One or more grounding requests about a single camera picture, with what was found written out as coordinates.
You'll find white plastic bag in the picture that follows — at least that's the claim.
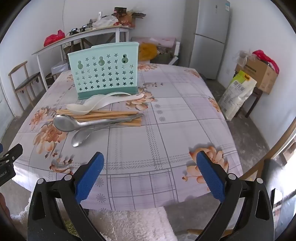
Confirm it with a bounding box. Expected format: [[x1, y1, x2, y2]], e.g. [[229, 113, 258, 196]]
[[92, 15, 119, 28]]

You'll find pile of brown boxes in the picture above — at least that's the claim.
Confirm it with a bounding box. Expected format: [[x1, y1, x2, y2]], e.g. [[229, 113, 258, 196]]
[[113, 7, 147, 26]]

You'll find wooden chair with dark seat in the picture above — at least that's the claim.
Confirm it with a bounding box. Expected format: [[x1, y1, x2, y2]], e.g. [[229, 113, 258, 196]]
[[8, 61, 47, 110]]

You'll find small wooden stool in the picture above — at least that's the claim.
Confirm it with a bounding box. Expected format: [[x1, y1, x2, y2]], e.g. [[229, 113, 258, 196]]
[[245, 87, 264, 118]]

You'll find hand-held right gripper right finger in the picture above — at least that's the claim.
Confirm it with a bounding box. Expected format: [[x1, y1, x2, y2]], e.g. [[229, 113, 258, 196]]
[[195, 151, 275, 241]]

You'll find clear plastic storage box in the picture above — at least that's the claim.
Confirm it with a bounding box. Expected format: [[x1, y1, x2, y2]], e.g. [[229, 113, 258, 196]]
[[51, 62, 70, 77]]

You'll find long white table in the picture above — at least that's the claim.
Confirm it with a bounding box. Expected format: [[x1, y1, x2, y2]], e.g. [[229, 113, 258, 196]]
[[32, 25, 130, 91]]

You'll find yellow bag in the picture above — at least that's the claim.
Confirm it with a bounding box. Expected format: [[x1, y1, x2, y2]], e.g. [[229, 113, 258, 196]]
[[139, 43, 158, 62]]

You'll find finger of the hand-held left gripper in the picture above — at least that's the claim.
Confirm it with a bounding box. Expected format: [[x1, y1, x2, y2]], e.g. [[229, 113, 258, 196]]
[[0, 144, 23, 163]]

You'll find red plastic bag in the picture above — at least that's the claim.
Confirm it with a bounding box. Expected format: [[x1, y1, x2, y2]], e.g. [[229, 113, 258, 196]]
[[44, 30, 65, 47]]

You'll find white fluffy rug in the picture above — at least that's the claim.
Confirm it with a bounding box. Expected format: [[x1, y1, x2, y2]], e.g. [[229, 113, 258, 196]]
[[10, 192, 176, 241]]

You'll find chair with curved wooden rail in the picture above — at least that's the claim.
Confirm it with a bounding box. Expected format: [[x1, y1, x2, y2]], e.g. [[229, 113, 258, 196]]
[[240, 125, 296, 237]]

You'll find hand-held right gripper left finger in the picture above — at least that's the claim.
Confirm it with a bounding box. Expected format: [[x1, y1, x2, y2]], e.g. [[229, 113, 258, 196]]
[[27, 152, 109, 241]]

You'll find bundle of wooden chopsticks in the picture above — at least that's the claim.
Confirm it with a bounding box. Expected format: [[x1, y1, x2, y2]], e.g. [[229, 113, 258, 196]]
[[47, 109, 142, 127]]

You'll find silver refrigerator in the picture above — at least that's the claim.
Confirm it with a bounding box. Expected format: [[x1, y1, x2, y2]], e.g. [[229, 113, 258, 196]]
[[188, 0, 231, 80]]

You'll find red bag on cardboard box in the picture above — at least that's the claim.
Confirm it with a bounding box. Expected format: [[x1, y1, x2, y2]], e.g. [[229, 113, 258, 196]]
[[252, 49, 280, 75]]

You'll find large cardboard box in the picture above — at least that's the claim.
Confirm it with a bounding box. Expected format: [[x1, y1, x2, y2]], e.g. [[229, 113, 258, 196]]
[[235, 56, 278, 95]]

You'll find white and green rice bag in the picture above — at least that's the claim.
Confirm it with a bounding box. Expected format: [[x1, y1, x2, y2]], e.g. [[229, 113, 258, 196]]
[[218, 70, 258, 121]]

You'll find teal star-cutout utensil holder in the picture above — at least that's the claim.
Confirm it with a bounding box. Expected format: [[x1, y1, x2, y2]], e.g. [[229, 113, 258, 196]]
[[68, 42, 140, 100]]

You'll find white narrow box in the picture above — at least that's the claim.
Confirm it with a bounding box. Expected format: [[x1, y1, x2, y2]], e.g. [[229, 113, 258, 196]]
[[169, 42, 182, 65]]

